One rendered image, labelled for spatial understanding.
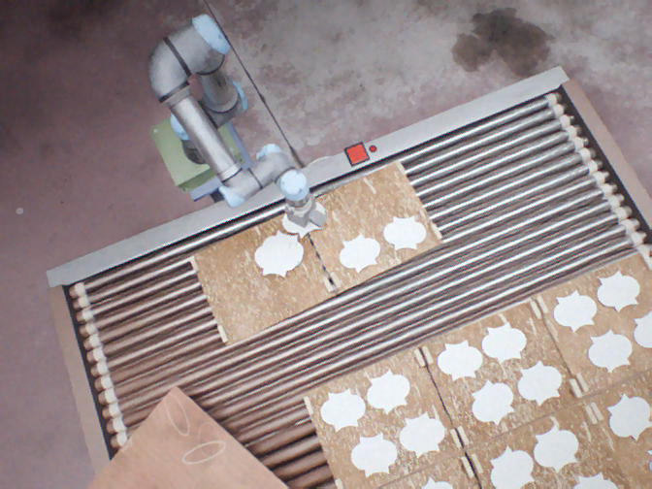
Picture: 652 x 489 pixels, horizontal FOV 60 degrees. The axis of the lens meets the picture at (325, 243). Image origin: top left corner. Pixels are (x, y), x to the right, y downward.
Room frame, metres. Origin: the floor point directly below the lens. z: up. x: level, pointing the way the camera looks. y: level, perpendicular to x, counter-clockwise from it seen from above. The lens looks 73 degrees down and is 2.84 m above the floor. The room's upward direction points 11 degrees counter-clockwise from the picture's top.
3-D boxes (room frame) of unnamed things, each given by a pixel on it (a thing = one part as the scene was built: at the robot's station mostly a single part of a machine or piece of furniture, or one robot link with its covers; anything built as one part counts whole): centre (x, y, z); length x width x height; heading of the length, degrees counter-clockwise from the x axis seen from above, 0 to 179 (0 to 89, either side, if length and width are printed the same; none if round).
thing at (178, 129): (1.02, 0.37, 1.13); 0.13 x 0.12 x 0.14; 115
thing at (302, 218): (0.61, 0.04, 1.17); 0.12 x 0.09 x 0.16; 52
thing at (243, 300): (0.50, 0.24, 0.93); 0.41 x 0.35 x 0.02; 104
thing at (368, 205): (0.60, -0.17, 0.93); 0.41 x 0.35 x 0.02; 105
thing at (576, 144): (0.58, -0.06, 0.90); 1.95 x 0.05 x 0.05; 101
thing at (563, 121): (0.68, -0.04, 0.90); 1.95 x 0.05 x 0.05; 101
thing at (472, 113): (0.84, -0.01, 0.89); 2.08 x 0.09 x 0.06; 101
